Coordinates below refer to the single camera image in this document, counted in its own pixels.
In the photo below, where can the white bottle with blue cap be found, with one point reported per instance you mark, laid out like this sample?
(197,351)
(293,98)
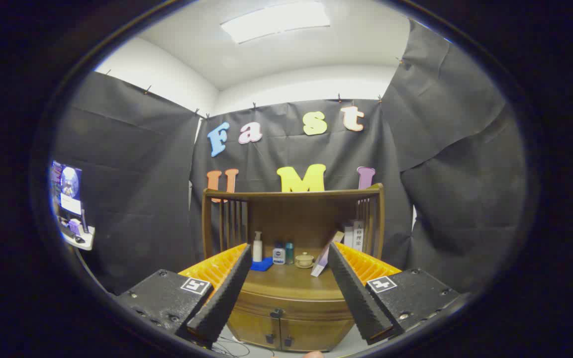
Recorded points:
(279,256)

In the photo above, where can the white pump bottle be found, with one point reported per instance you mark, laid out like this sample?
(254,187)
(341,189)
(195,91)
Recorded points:
(257,248)

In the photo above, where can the wooden cabinet door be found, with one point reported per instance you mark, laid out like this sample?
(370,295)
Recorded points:
(254,328)
(316,335)

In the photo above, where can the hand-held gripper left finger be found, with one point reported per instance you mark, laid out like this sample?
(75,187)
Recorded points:
(227,298)

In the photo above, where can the translucent blue bottle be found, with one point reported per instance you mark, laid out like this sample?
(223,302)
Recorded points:
(289,253)

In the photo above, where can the white book with printed spine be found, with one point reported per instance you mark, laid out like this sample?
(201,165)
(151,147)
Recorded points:
(359,236)

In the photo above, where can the blue folded cloth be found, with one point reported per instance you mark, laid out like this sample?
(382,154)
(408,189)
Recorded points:
(261,265)

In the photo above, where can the purple book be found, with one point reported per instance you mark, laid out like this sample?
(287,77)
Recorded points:
(324,258)

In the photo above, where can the computer monitor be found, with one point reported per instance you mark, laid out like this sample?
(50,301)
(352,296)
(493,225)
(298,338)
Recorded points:
(67,186)

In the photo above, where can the yellow lidded tea cup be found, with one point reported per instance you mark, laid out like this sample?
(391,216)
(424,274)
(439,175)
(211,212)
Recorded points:
(305,260)

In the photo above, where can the wooden cabinet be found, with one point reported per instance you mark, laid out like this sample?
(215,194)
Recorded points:
(291,219)

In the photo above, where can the ceiling light panel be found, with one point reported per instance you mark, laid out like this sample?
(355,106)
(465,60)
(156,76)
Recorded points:
(276,21)

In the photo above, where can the wooden countertop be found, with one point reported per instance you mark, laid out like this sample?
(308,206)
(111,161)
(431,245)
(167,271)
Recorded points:
(291,283)

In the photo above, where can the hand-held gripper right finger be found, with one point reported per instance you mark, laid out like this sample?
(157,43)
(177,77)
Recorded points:
(358,298)

